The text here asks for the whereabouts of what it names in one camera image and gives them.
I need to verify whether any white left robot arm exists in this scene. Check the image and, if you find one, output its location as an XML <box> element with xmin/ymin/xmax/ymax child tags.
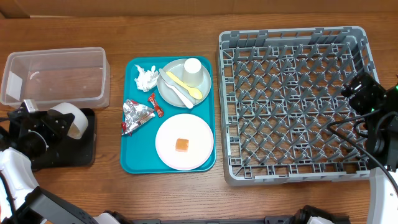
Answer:
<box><xmin>1</xmin><ymin>103</ymin><xmax>96</xmax><ymax>223</ymax></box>

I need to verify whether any crumpled white napkin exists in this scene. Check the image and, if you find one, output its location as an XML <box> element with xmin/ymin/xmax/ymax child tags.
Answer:
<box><xmin>134</xmin><ymin>65</ymin><xmax>159</xmax><ymax>92</ymax></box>

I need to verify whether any silver foil wrapper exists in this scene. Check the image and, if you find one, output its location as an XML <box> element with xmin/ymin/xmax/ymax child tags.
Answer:
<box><xmin>122</xmin><ymin>100</ymin><xmax>155</xmax><ymax>136</ymax></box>

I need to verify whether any teal serving tray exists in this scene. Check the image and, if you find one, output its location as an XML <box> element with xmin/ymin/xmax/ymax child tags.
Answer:
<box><xmin>120</xmin><ymin>56</ymin><xmax>216</xmax><ymax>174</ymax></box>

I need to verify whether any white plastic knife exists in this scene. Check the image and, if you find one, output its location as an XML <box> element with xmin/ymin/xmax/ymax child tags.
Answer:
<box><xmin>159</xmin><ymin>68</ymin><xmax>193</xmax><ymax>109</ymax></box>

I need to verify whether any yellow plastic spoon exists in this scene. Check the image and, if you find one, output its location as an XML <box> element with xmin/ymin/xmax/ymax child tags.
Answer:
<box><xmin>166</xmin><ymin>71</ymin><xmax>203</xmax><ymax>100</ymax></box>

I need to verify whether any black plastic tray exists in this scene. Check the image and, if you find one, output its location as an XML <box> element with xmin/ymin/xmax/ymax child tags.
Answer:
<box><xmin>7</xmin><ymin>108</ymin><xmax>97</xmax><ymax>171</ymax></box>

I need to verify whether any grey small plate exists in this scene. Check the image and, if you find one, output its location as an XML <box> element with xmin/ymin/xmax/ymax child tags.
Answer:
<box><xmin>157</xmin><ymin>57</ymin><xmax>212</xmax><ymax>108</ymax></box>

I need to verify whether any white large plate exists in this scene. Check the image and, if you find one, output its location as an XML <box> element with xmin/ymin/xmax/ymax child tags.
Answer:
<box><xmin>155</xmin><ymin>114</ymin><xmax>215</xmax><ymax>171</ymax></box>

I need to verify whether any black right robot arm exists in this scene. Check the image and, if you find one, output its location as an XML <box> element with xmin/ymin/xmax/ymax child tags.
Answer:
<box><xmin>341</xmin><ymin>73</ymin><xmax>397</xmax><ymax>223</ymax></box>

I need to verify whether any grey dishwasher rack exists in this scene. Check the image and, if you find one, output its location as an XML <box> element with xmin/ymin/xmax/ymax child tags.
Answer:
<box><xmin>218</xmin><ymin>26</ymin><xmax>380</xmax><ymax>186</ymax></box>

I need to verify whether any grey bowl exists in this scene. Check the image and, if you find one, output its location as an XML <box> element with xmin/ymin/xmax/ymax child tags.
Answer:
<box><xmin>47</xmin><ymin>102</ymin><xmax>88</xmax><ymax>139</ymax></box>

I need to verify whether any red sauce packet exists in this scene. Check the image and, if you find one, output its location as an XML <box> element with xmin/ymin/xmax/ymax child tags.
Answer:
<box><xmin>148</xmin><ymin>93</ymin><xmax>164</xmax><ymax>118</ymax></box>

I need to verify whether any white plastic cup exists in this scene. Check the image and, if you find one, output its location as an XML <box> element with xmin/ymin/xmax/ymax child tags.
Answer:
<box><xmin>182</xmin><ymin>58</ymin><xmax>203</xmax><ymax>87</ymax></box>

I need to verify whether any orange food cube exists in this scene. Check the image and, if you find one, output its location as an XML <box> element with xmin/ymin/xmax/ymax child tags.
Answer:
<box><xmin>175</xmin><ymin>138</ymin><xmax>189</xmax><ymax>152</ymax></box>

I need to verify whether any clear plastic bin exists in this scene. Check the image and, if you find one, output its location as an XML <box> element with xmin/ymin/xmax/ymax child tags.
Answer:
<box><xmin>1</xmin><ymin>47</ymin><xmax>111</xmax><ymax>110</ymax></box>

